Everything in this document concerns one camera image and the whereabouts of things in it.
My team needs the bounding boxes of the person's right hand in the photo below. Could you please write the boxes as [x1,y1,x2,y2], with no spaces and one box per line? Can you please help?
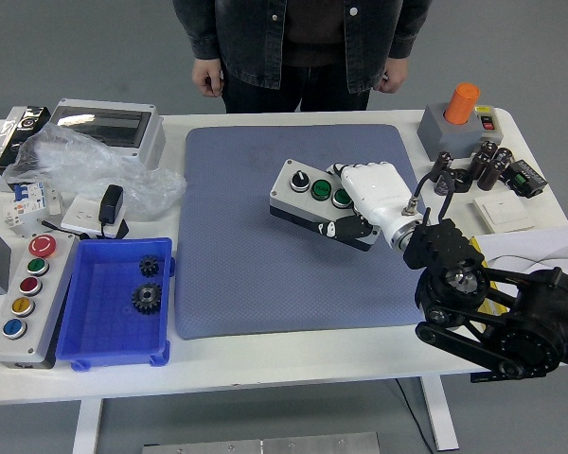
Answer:
[191,59,226,98]

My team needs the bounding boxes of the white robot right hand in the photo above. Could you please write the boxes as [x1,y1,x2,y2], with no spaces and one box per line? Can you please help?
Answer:
[317,161,428,247]

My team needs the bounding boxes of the person's left hand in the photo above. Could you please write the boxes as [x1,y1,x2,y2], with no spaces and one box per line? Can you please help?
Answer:
[375,59,409,96]

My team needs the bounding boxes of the four-button grey control box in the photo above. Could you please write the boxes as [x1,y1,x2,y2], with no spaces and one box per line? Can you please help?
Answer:
[268,158,382,253]

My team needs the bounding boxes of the five-button grey control box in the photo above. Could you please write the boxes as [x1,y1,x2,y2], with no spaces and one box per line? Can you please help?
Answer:
[0,232,80,370]

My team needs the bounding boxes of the orange cylinder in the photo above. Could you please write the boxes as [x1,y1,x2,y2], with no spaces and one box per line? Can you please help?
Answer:
[443,82,482,126]

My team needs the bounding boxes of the grey square base block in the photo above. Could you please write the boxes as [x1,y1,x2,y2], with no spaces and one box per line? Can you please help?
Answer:
[417,102,485,161]

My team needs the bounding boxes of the white distribution box clear lid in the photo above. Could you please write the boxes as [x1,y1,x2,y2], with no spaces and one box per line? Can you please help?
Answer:
[48,97,167,171]

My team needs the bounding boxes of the person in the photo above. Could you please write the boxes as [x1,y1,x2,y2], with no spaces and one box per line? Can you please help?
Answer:
[171,0,435,114]

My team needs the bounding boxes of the black module green terminal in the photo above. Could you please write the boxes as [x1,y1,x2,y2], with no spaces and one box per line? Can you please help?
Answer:
[501,160,549,199]

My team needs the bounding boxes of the clear plastic bag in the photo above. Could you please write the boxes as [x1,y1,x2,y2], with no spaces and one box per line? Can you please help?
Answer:
[2,123,188,221]

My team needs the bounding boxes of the grey-blue padded mat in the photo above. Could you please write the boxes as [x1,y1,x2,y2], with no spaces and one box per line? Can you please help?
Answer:
[173,123,454,341]

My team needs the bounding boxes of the yellow and white carton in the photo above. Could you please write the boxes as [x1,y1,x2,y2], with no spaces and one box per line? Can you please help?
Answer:
[468,225,568,317]

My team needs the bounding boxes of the black power adapter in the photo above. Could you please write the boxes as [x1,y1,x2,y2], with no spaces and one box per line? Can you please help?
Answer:
[98,183,125,226]

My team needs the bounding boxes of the small black gear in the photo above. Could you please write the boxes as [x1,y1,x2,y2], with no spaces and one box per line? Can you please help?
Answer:
[138,255,161,278]

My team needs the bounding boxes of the white box glossy black top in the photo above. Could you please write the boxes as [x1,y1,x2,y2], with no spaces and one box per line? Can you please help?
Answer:
[0,105,52,193]

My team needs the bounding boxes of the white circuit breaker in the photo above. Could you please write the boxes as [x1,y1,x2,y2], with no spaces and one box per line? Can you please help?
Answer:
[0,180,63,236]

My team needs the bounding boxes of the large black gear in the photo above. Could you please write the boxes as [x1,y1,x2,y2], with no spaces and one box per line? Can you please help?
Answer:
[131,282,165,315]

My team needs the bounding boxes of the white table leg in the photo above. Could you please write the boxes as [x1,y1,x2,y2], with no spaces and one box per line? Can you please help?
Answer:
[72,398,104,454]
[419,376,460,451]

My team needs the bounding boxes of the blue plastic bin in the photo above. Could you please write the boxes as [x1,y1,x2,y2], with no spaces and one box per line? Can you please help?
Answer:
[55,236,176,373]

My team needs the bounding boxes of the grey metal plate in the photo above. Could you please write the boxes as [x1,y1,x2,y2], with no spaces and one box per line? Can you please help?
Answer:
[141,430,381,454]

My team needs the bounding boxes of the black ring holder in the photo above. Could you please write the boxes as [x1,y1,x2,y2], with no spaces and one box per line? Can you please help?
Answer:
[453,167,474,193]

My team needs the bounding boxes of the white wall switch plate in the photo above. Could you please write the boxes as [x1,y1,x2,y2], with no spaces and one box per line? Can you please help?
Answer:
[471,194,536,234]

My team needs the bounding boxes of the white wall socket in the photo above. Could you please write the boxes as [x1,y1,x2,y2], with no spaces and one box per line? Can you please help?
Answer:
[60,194,130,241]

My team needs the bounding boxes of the black adapter cord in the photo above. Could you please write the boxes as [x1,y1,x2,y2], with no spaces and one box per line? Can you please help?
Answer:
[36,218,108,240]

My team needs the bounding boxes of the black cable under table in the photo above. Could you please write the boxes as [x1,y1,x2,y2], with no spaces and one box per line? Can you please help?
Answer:
[395,377,439,454]

